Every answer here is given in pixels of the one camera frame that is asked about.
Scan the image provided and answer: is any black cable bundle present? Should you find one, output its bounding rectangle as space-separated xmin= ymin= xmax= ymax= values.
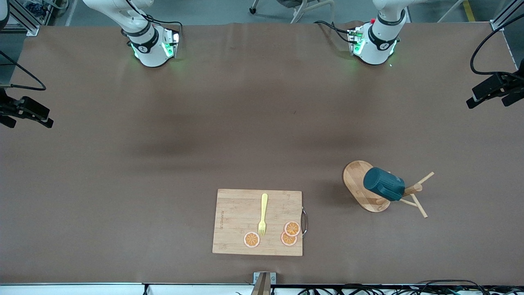
xmin=298 ymin=280 xmax=524 ymax=295

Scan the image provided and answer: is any black base cable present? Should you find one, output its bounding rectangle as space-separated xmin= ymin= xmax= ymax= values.
xmin=123 ymin=0 xmax=183 ymax=37
xmin=314 ymin=20 xmax=353 ymax=44

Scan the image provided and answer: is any bamboo cutting board metal handle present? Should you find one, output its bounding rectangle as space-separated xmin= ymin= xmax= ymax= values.
xmin=212 ymin=188 xmax=308 ymax=257

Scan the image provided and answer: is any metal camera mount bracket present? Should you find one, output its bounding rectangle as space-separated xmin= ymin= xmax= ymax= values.
xmin=251 ymin=272 xmax=276 ymax=295

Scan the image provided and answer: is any yellow plastic fork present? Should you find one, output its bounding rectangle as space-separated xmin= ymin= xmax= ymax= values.
xmin=258 ymin=193 xmax=269 ymax=237

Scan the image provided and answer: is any teal mug yellow inside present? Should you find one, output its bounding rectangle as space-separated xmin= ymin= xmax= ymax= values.
xmin=363 ymin=167 xmax=406 ymax=202

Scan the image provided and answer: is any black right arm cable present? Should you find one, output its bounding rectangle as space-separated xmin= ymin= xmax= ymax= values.
xmin=0 ymin=50 xmax=47 ymax=91

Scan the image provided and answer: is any black right base cable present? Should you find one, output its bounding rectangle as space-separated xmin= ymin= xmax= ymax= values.
xmin=123 ymin=0 xmax=183 ymax=37

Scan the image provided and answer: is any wooden mug tree rack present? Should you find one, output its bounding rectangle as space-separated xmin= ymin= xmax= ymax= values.
xmin=343 ymin=160 xmax=435 ymax=219

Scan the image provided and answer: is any aluminium frame post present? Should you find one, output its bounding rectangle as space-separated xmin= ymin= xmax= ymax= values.
xmin=0 ymin=0 xmax=40 ymax=36
xmin=490 ymin=0 xmax=524 ymax=32

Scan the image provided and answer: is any black left base cable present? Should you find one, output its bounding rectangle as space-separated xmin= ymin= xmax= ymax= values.
xmin=314 ymin=20 xmax=353 ymax=44

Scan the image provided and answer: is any grey office chair base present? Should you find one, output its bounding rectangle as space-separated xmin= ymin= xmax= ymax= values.
xmin=250 ymin=0 xmax=334 ymax=24

